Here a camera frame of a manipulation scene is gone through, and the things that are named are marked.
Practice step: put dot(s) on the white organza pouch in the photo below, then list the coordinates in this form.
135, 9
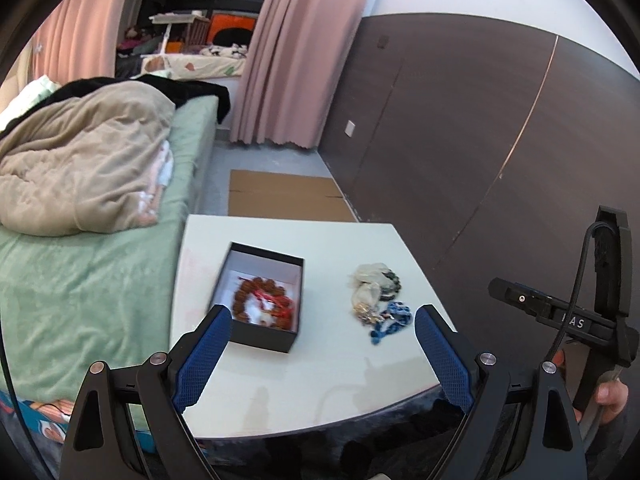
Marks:
368, 280

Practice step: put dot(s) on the blue braided knot ornament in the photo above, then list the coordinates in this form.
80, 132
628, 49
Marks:
394, 318

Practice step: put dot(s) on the white wall socket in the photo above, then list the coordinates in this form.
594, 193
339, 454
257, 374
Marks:
350, 128

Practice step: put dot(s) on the flat brown cardboard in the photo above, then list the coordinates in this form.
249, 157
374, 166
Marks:
257, 194

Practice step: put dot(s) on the pink curtain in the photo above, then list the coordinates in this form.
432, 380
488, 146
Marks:
77, 40
294, 62

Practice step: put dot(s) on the person's right hand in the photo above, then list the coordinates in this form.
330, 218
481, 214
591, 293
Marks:
611, 397

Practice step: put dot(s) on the white side table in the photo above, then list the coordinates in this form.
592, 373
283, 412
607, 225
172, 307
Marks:
332, 372

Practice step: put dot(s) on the black jewelry box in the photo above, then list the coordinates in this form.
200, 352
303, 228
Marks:
263, 291

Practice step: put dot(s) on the pink curtain left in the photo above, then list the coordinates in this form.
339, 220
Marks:
77, 40

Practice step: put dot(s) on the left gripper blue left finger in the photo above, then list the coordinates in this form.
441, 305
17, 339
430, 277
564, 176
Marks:
195, 356

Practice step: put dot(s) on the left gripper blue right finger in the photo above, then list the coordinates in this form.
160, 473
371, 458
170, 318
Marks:
444, 350

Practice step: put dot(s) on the pink curtain right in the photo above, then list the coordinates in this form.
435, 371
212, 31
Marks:
294, 62

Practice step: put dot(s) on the black garment on bed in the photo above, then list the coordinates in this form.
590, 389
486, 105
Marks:
178, 91

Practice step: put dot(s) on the beige blanket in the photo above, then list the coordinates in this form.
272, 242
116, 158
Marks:
99, 163

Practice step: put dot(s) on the green bed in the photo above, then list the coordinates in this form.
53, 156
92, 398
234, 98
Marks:
69, 301

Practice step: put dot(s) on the white small table far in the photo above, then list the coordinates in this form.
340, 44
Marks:
169, 20

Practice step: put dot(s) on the floral bedding far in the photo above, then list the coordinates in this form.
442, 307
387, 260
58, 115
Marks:
210, 63

